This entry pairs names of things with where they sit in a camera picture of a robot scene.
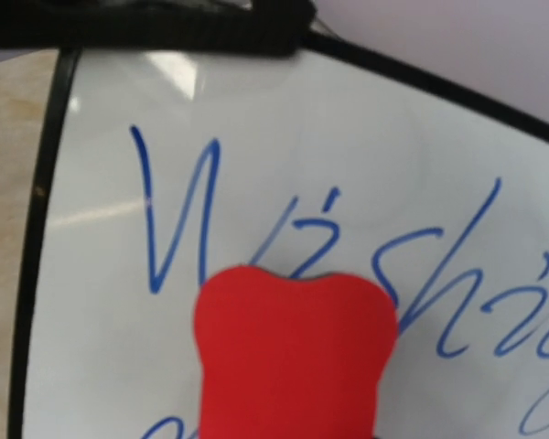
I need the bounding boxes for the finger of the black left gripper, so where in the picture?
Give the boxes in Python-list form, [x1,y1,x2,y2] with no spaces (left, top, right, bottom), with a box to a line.
[0,1,316,57]

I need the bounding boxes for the white whiteboard black frame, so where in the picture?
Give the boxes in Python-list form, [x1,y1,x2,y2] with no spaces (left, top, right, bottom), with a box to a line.
[7,34,549,438]

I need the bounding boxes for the red black whiteboard eraser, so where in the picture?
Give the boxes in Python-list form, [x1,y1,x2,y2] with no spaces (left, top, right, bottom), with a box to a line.
[194,266,398,438]

